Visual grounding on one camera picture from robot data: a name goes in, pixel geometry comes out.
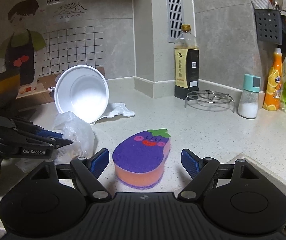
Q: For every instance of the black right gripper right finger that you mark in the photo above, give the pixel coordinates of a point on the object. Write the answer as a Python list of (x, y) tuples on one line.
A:
[(200, 170)]

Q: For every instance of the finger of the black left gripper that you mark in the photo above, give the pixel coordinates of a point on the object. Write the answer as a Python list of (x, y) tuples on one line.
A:
[(49, 134), (60, 142)]

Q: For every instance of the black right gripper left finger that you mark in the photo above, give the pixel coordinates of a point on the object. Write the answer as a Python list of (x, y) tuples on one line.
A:
[(86, 173)]

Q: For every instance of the clear plastic bag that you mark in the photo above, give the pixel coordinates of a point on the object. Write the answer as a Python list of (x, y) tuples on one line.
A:
[(77, 130)]

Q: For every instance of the purple eggplant sponge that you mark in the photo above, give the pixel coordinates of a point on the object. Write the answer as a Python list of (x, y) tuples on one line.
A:
[(139, 160)]

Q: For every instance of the white plastic bowl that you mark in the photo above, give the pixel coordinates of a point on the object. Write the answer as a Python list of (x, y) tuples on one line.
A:
[(82, 90)]

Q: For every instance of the white tissue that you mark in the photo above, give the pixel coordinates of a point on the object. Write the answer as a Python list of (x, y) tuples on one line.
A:
[(115, 109)]

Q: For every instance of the teal lid salt shaker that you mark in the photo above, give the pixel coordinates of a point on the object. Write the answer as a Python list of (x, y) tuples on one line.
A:
[(249, 102)]

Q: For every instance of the orange cleaner bottle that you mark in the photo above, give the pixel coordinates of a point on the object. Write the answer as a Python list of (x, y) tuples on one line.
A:
[(274, 85)]

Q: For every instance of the soy sauce bottle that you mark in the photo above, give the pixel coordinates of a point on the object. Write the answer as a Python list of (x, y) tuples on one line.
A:
[(186, 59)]

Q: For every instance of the metal wire trivet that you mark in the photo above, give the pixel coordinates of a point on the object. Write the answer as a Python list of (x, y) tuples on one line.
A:
[(209, 100)]

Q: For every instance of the grey wall utensil holder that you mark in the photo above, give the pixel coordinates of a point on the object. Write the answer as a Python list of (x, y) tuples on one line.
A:
[(268, 25)]

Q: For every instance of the grey wall vent grille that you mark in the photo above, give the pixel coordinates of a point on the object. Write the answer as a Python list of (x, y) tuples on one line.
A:
[(175, 16)]

